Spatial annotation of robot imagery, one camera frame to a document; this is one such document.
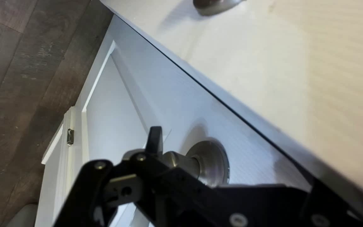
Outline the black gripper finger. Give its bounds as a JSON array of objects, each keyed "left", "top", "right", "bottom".
[{"left": 144, "top": 125, "right": 165, "bottom": 158}]

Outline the brushed nickel lever handle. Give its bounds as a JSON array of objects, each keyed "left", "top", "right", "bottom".
[
  {"left": 160, "top": 139, "right": 232, "bottom": 190},
  {"left": 192, "top": 0, "right": 247, "bottom": 18}
]

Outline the white panel door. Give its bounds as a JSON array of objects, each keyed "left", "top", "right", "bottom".
[
  {"left": 34, "top": 16, "right": 318, "bottom": 227},
  {"left": 98, "top": 0, "right": 363, "bottom": 225}
]

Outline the dark metal door hinge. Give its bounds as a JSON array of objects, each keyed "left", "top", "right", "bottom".
[{"left": 65, "top": 128, "right": 76, "bottom": 147}]

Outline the grey trash bin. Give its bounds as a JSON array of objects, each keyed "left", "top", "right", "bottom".
[{"left": 4, "top": 204, "right": 39, "bottom": 227}]

